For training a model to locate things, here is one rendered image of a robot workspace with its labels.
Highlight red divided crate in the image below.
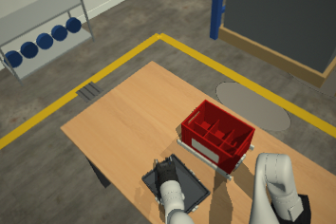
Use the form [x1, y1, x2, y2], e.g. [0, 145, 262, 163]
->
[181, 100, 252, 174]

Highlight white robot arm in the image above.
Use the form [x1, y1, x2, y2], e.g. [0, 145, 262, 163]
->
[163, 153, 304, 224]

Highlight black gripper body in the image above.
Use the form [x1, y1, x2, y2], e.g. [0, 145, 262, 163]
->
[156, 160, 181, 205]

